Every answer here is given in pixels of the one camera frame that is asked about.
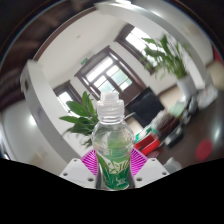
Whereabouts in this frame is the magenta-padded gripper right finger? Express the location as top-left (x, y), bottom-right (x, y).
top-left (129, 148), bottom-right (170, 189)

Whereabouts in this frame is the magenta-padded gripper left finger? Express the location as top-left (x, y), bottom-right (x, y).
top-left (59, 148), bottom-right (101, 189)

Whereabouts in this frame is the clear green-label drink bottle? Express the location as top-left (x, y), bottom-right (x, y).
top-left (91, 91), bottom-right (136, 191)

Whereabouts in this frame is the white ceramic mug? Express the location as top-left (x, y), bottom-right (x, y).
top-left (162, 156), bottom-right (183, 174)

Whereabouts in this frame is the red plastic box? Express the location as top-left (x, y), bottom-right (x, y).
top-left (133, 133), bottom-right (162, 156)

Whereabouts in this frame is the flat green box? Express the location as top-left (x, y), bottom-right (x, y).
top-left (134, 128), bottom-right (151, 143)

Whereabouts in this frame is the small black case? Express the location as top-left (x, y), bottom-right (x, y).
top-left (164, 128), bottom-right (184, 148)

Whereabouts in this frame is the tea set on tray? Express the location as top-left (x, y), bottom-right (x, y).
top-left (151, 111), bottom-right (171, 131)

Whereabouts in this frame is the potted green plant white pot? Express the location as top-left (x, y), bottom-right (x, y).
top-left (141, 34), bottom-right (198, 98)
top-left (59, 90), bottom-right (101, 148)

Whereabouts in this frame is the black chair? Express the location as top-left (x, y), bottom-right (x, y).
top-left (129, 92), bottom-right (166, 128)

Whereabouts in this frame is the dark wood framed window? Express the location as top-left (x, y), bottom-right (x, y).
top-left (53, 80), bottom-right (83, 108)
top-left (114, 23), bottom-right (158, 74)

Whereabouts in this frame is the dark wood glazed double door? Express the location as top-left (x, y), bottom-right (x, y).
top-left (74, 46), bottom-right (148, 104)

